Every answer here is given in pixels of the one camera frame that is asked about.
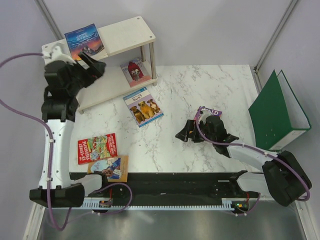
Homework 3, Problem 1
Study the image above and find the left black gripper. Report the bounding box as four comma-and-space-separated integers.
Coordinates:
67, 51, 107, 96

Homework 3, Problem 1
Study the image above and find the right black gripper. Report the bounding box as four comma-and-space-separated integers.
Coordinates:
175, 119, 216, 143

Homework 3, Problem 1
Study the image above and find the Roald Dahl purple book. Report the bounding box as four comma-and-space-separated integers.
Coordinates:
194, 106, 223, 121

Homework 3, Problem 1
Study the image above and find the Jane Eyre blue book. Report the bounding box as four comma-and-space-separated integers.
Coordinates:
64, 23, 108, 61

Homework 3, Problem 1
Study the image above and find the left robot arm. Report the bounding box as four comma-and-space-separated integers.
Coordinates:
29, 52, 110, 208

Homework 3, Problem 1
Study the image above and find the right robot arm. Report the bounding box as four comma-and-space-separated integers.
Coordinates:
175, 115, 312, 207

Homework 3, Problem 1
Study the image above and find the pink book on shelf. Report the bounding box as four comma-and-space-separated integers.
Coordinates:
120, 57, 152, 88

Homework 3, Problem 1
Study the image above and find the white two-tier shelf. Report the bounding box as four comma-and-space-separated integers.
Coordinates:
41, 16, 159, 115

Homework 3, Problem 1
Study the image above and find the dog picture book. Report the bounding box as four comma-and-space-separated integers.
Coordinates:
122, 87, 164, 128

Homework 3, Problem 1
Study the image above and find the red Treehouse book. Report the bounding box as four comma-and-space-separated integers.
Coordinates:
77, 133, 118, 165

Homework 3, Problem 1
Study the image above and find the orange illustrated book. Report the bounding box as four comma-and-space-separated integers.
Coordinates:
87, 155, 129, 183

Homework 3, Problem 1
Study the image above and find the green lever arch binder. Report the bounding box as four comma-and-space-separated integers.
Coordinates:
248, 70, 312, 151

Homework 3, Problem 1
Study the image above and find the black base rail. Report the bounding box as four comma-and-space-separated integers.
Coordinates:
69, 170, 261, 207

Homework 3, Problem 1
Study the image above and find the white slotted cable duct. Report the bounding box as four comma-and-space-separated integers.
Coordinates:
78, 197, 235, 211

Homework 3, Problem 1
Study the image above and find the aluminium frame post left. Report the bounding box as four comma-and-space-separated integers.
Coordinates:
34, 0, 64, 40

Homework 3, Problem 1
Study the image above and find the aluminium frame post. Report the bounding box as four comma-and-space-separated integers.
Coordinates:
253, 0, 300, 74
34, 0, 64, 40

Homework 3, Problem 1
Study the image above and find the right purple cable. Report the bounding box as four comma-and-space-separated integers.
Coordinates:
195, 107, 313, 217

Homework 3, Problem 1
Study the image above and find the purple cable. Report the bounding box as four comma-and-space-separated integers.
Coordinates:
195, 107, 313, 217
0, 51, 133, 232

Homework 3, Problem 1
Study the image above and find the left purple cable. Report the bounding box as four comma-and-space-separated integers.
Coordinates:
0, 51, 133, 232

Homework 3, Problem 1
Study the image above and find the aluminium frame post right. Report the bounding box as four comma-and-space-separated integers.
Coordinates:
253, 0, 300, 74

